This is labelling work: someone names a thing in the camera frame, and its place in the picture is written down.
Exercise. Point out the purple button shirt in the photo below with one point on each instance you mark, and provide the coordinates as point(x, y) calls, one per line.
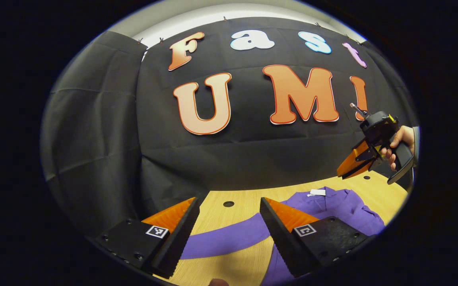
point(332, 206)

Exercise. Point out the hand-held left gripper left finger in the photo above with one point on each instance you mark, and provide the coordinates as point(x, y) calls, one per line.
point(179, 238)

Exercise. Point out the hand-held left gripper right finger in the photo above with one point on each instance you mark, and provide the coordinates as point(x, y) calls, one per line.
point(278, 238)

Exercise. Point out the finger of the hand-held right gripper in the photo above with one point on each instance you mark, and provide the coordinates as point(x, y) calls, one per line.
point(362, 170)
point(356, 157)

